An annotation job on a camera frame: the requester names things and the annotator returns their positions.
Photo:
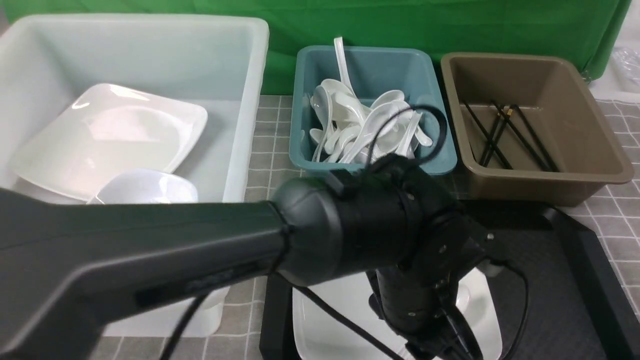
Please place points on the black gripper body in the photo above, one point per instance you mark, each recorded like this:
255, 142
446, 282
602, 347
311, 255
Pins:
426, 316

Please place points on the white square rice plate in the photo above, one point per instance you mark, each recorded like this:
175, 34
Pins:
320, 337

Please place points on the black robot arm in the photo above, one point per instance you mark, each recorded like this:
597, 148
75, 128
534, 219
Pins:
67, 271

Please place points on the white square plate in tub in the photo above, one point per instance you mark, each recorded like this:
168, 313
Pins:
108, 130

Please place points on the black serving tray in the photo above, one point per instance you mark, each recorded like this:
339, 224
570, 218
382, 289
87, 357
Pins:
575, 308

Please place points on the large front white spoon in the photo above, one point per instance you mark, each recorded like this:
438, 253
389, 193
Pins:
377, 123

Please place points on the brown plastic bin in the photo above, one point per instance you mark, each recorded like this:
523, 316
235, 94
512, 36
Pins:
561, 109

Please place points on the back right white spoon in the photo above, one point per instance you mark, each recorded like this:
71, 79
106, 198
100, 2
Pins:
388, 100

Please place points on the grey checked tablecloth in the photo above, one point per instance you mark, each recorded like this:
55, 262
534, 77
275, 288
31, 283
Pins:
252, 327

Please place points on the black chopstick gold tip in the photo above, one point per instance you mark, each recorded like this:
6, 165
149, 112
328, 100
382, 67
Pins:
498, 128

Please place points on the long black chopstick in bin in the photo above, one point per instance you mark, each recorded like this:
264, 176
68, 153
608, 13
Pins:
520, 137

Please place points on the left white spoon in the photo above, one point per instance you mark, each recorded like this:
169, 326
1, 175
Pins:
322, 104

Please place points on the teal plastic bin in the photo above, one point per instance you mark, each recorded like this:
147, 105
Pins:
372, 71

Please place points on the upright white spoon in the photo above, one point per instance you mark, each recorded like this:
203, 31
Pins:
339, 49

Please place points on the top bowl of stack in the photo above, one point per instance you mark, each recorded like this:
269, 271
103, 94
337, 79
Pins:
144, 186

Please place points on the large white plastic tub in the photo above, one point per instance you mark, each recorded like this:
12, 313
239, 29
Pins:
50, 60

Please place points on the clear plastic bag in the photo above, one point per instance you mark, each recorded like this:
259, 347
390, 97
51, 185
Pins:
626, 63

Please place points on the green backdrop cloth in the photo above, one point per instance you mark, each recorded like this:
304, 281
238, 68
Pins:
583, 32

